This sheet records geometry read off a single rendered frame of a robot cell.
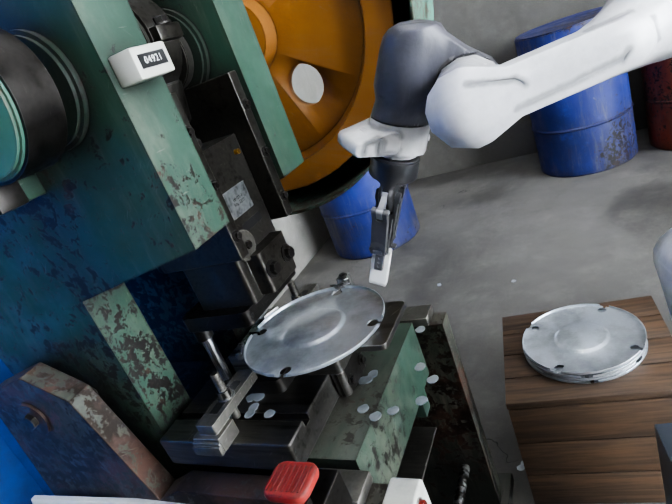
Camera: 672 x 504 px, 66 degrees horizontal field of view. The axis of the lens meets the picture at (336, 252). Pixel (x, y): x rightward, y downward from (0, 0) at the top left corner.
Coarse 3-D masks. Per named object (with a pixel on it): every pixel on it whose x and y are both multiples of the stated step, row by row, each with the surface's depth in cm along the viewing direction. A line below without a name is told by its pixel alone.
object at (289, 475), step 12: (276, 468) 73; (288, 468) 72; (300, 468) 71; (312, 468) 70; (276, 480) 71; (288, 480) 70; (300, 480) 69; (312, 480) 69; (264, 492) 70; (276, 492) 69; (288, 492) 68; (300, 492) 67
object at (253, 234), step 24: (216, 144) 90; (216, 168) 89; (240, 168) 95; (240, 192) 93; (240, 216) 93; (264, 216) 99; (264, 240) 96; (240, 264) 91; (264, 264) 92; (288, 264) 98; (192, 288) 97; (216, 288) 95; (240, 288) 92; (264, 288) 94
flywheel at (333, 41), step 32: (256, 0) 112; (288, 0) 109; (320, 0) 107; (352, 0) 104; (384, 0) 99; (256, 32) 111; (288, 32) 112; (320, 32) 110; (352, 32) 107; (384, 32) 102; (288, 64) 116; (320, 64) 113; (352, 64) 111; (288, 96) 119; (352, 96) 114; (320, 128) 120; (320, 160) 120
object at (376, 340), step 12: (396, 312) 96; (372, 324) 95; (384, 324) 93; (396, 324) 93; (372, 336) 91; (384, 336) 90; (360, 348) 90; (372, 348) 89; (384, 348) 88; (348, 360) 100; (360, 360) 104; (312, 372) 100; (324, 372) 99; (336, 372) 98; (348, 372) 100; (360, 372) 104; (336, 384) 99; (348, 384) 99
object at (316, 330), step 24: (360, 288) 109; (288, 312) 111; (312, 312) 105; (336, 312) 102; (360, 312) 100; (384, 312) 96; (264, 336) 105; (288, 336) 100; (312, 336) 97; (336, 336) 95; (360, 336) 92; (264, 360) 96; (288, 360) 93; (312, 360) 90; (336, 360) 88
